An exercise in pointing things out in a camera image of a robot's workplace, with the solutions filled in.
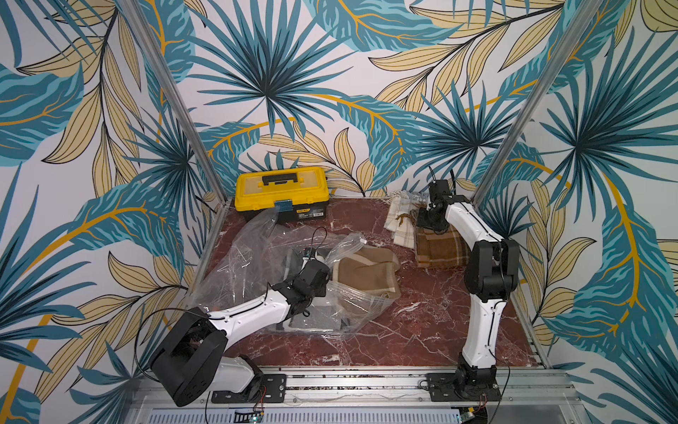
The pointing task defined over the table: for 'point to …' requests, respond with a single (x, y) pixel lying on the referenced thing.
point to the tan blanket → (371, 271)
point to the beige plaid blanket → (401, 216)
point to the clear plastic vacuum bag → (262, 253)
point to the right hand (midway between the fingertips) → (425, 222)
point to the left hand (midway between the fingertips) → (315, 280)
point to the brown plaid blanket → (447, 249)
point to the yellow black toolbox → (296, 193)
